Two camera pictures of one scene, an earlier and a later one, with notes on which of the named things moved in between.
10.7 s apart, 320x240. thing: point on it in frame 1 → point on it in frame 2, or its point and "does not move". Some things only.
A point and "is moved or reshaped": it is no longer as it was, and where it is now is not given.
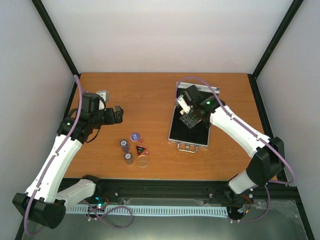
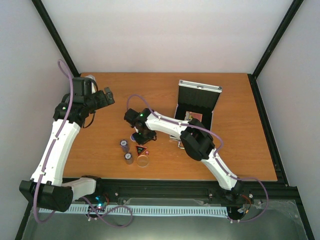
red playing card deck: (182, 111) is moved or reshaped
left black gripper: (112, 120) → (104, 102)
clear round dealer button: (142, 161) does not move
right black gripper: (190, 122) → (141, 141)
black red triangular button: (140, 149) does not move
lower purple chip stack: (128, 157) does not move
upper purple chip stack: (123, 143) does not move
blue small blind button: (135, 136) does not move
